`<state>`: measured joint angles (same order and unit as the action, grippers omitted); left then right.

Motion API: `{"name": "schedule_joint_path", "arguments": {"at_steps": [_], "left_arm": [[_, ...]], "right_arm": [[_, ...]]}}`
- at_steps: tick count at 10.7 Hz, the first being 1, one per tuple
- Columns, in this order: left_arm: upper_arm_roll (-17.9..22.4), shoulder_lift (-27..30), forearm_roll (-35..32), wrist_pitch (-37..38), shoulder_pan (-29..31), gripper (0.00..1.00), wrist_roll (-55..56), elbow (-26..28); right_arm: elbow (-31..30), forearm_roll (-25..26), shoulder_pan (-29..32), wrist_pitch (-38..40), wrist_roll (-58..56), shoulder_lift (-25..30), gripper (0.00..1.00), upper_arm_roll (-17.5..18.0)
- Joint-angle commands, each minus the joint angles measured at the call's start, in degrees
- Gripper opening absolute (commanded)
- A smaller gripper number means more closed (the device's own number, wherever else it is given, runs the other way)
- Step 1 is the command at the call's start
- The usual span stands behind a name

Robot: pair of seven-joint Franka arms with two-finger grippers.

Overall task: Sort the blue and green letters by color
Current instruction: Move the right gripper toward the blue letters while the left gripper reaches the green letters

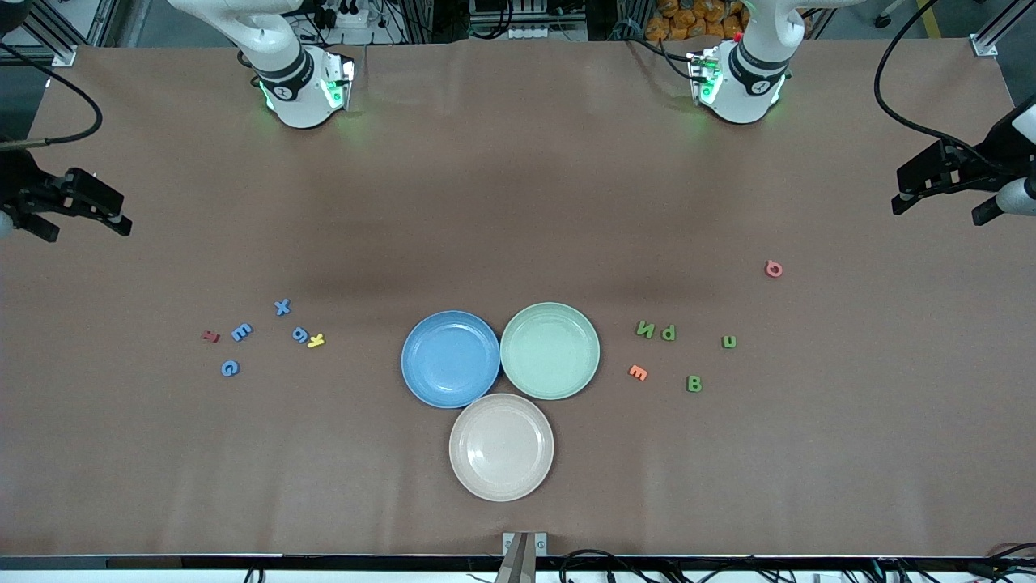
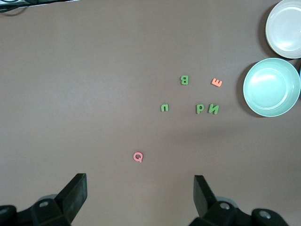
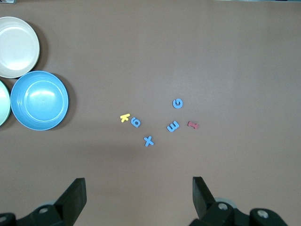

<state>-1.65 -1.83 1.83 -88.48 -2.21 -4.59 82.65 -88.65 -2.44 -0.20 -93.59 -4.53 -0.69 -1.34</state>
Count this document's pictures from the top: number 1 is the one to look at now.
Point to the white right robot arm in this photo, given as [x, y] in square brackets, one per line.
[295, 81]

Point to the beige plate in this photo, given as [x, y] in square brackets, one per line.
[502, 448]

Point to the brown table cover sheet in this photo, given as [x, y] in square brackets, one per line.
[518, 202]

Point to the blue foam letter G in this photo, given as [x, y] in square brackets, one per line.
[225, 368]

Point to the pink foam letter Q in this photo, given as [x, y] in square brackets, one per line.
[768, 270]

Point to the white long power strip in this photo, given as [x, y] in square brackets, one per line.
[534, 33]

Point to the yellow foam letter K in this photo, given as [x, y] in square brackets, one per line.
[316, 341]

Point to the blue foam letter X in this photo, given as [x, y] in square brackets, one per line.
[282, 307]

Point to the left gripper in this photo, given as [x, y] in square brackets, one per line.
[989, 161]

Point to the orange foam letter E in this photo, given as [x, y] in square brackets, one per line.
[638, 372]

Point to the aluminium frame corner post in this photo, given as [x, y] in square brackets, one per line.
[986, 44]
[65, 57]

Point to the blue foam digit six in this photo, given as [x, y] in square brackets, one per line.
[299, 334]

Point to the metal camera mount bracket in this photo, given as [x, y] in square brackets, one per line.
[526, 559]

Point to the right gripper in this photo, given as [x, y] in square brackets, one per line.
[18, 188]

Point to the green foam letter B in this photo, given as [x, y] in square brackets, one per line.
[694, 384]

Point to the green foam letter P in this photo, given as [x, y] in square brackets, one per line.
[668, 332]

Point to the green plate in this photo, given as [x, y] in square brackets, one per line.
[550, 351]

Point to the blue foam letter E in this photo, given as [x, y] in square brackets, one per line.
[242, 331]

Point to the white square power strip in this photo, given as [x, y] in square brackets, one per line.
[344, 16]

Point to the blue plate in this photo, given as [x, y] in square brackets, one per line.
[451, 359]

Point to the green foam letter N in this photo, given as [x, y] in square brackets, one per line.
[645, 328]

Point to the orange objects pile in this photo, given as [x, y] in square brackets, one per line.
[688, 20]

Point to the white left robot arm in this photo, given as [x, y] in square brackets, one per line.
[740, 81]

